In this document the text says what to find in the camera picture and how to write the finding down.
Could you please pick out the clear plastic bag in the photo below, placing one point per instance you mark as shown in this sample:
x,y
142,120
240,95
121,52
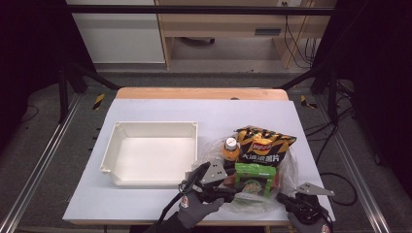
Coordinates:
x,y
286,171

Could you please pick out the aluminium floor rail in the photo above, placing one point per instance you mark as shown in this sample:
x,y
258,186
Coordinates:
x,y
35,168
356,168

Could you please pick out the black frame stand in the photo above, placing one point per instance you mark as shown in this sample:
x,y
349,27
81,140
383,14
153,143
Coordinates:
x,y
332,93
63,93

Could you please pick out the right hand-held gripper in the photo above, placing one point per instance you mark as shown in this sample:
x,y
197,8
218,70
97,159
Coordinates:
x,y
307,204

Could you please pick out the white plastic tray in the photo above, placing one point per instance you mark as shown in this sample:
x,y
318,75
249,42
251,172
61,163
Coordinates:
x,y
152,155

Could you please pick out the person's right hand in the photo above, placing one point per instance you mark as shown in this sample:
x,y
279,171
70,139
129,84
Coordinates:
x,y
311,228

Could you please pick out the black horizontal frame bar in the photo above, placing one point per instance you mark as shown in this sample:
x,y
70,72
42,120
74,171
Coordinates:
x,y
194,9

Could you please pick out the orange juice bottle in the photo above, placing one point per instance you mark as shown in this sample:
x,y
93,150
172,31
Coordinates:
x,y
231,151

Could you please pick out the yellow and black tape piece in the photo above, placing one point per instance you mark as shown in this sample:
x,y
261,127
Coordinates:
x,y
98,101
306,102

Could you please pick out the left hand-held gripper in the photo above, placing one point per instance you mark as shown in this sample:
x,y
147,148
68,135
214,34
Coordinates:
x,y
213,173

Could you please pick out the black and yellow chip bag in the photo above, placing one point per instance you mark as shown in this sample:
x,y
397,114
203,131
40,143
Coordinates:
x,y
264,147

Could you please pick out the white cabinet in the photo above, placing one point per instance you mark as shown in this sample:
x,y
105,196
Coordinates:
x,y
120,39

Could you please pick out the wooden table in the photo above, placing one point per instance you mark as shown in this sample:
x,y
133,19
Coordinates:
x,y
200,93

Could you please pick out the person's left hand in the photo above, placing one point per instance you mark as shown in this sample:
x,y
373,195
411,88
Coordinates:
x,y
194,208

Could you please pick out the green snack packet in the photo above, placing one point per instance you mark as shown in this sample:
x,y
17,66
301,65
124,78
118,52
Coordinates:
x,y
256,176

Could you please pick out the light wooden desk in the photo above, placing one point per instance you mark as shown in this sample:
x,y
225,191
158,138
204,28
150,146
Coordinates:
x,y
226,22

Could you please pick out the white table sheet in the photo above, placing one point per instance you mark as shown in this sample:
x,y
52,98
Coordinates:
x,y
226,113

